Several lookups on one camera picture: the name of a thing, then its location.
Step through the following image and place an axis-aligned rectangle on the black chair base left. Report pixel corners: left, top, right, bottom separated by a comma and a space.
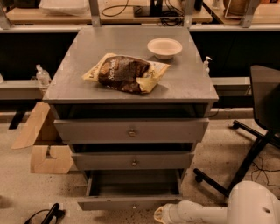
24, 202, 67, 224

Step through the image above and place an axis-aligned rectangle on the white paper bowl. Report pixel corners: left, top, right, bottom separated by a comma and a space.
147, 38, 183, 60

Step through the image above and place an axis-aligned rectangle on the grey middle drawer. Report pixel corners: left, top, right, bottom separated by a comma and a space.
72, 151, 194, 170

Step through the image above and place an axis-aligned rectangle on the brown yellow chip bag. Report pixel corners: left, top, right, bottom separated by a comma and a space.
82, 53, 169, 94

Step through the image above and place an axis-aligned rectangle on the grey top drawer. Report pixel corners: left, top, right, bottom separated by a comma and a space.
54, 118, 209, 144

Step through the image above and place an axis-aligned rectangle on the grey bottom drawer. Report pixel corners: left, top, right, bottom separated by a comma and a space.
78, 169, 183, 210

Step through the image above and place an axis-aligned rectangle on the white plastic bag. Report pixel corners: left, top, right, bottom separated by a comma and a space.
38, 0, 89, 16

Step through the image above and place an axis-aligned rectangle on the black floor cable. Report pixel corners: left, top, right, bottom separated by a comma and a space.
250, 154, 280, 187

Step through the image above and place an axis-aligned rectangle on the black office chair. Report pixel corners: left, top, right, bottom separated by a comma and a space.
193, 65, 280, 197

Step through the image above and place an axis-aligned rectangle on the cardboard box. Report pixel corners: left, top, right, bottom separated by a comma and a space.
11, 101, 74, 174

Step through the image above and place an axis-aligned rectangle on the grey drawer cabinet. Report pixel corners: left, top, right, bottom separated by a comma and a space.
44, 26, 218, 177

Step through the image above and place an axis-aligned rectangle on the clear plastic bottle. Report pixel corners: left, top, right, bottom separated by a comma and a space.
36, 65, 51, 86

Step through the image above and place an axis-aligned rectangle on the grey drawer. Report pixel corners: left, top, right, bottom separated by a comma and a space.
78, 169, 183, 210
72, 151, 194, 170
54, 118, 209, 144

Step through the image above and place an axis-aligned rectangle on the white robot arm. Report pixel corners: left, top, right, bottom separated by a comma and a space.
154, 181, 280, 224

